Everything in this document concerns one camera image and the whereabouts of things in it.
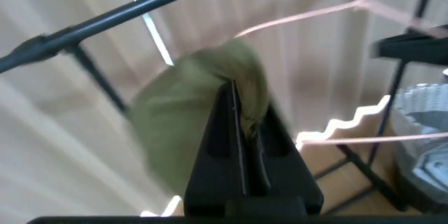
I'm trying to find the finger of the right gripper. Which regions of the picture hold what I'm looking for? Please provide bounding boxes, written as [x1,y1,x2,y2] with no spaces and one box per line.
[370,24,448,66]

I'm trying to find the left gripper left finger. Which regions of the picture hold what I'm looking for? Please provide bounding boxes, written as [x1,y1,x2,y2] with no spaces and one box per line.
[183,80,248,217]

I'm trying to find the pink clothes hanger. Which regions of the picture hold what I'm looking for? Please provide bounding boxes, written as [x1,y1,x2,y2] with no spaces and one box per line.
[233,0,448,147]

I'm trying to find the white laundry basket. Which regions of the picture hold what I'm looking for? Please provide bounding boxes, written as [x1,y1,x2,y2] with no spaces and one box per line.
[390,83,448,214]

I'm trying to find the green printed shirt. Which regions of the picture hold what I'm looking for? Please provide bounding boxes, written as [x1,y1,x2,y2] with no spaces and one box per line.
[127,38,270,197]

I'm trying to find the black clothes rack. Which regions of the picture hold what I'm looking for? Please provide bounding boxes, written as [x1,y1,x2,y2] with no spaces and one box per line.
[0,0,440,216]

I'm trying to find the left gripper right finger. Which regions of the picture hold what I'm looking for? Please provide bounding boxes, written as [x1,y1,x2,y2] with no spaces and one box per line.
[244,103,325,217]

